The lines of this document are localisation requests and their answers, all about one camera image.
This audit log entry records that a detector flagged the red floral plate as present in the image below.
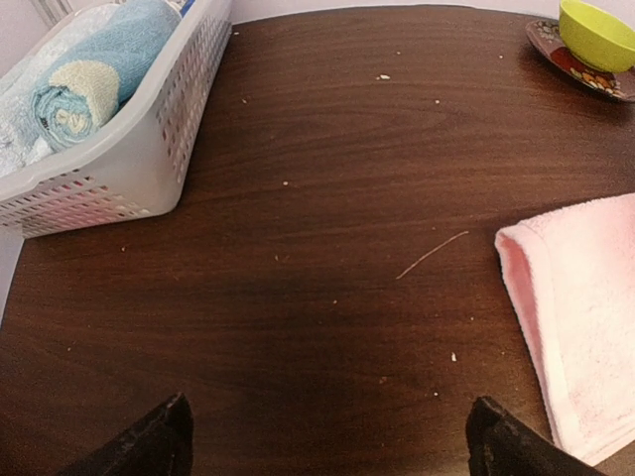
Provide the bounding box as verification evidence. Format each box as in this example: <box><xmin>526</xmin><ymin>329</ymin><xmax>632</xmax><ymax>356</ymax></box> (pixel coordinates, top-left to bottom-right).
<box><xmin>525</xmin><ymin>20</ymin><xmax>634</xmax><ymax>103</ymax></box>

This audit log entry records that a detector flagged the blue polka dot towel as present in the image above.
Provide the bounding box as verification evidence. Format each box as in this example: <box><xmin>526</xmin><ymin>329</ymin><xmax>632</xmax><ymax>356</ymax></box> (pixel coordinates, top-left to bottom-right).
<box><xmin>31</xmin><ymin>1</ymin><xmax>182</xmax><ymax>153</ymax></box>

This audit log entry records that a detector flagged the green plastic bowl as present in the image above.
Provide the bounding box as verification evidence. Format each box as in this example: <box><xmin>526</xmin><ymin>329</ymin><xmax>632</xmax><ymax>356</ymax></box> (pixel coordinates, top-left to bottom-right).
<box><xmin>559</xmin><ymin>1</ymin><xmax>634</xmax><ymax>73</ymax></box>

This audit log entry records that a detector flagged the light blue rolled towel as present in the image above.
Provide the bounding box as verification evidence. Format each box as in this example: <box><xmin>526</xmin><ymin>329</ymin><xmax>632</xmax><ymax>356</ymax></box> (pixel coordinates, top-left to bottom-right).
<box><xmin>1</xmin><ymin>3</ymin><xmax>118</xmax><ymax>177</ymax></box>

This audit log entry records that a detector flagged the left aluminium frame post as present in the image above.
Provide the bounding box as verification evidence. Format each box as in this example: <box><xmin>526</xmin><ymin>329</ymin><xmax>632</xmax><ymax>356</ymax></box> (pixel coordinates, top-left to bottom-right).
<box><xmin>31</xmin><ymin>0</ymin><xmax>73</xmax><ymax>27</ymax></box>

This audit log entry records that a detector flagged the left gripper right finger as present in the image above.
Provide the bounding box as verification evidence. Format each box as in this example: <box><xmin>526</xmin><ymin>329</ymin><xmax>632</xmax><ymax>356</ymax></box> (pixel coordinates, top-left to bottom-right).
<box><xmin>465</xmin><ymin>396</ymin><xmax>602</xmax><ymax>476</ymax></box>

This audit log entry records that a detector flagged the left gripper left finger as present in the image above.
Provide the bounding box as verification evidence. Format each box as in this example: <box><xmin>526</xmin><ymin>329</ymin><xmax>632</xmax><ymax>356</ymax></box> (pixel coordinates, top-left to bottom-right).
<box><xmin>59</xmin><ymin>394</ymin><xmax>193</xmax><ymax>475</ymax></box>

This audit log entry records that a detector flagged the white plastic basket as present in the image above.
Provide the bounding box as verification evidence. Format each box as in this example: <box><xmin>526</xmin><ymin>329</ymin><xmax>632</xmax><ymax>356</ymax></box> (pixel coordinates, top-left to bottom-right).
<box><xmin>1</xmin><ymin>1</ymin><xmax>232</xmax><ymax>238</ymax></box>

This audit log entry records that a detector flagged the pink towel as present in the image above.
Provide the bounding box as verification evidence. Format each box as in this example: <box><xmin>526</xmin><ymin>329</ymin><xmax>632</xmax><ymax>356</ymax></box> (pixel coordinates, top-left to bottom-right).
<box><xmin>495</xmin><ymin>194</ymin><xmax>634</xmax><ymax>466</ymax></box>

